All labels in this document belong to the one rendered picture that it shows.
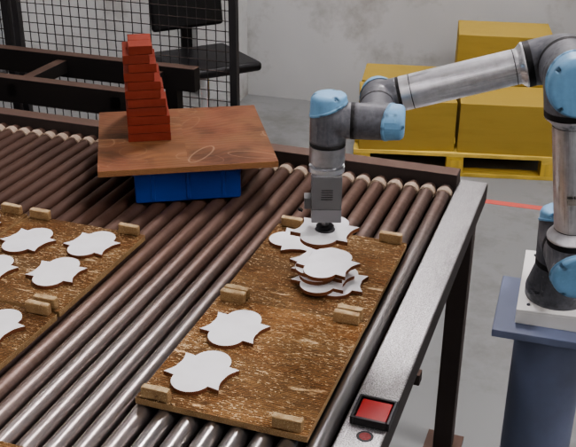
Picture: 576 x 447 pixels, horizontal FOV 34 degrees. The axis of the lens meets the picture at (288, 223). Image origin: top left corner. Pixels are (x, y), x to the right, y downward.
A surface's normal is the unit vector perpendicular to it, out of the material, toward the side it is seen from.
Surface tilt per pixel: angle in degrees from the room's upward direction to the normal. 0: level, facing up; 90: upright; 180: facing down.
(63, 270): 0
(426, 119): 90
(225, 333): 0
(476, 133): 90
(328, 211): 90
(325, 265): 0
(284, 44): 90
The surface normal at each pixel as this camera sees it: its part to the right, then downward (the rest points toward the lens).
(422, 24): -0.30, 0.41
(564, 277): -0.04, 0.58
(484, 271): 0.00, -0.90
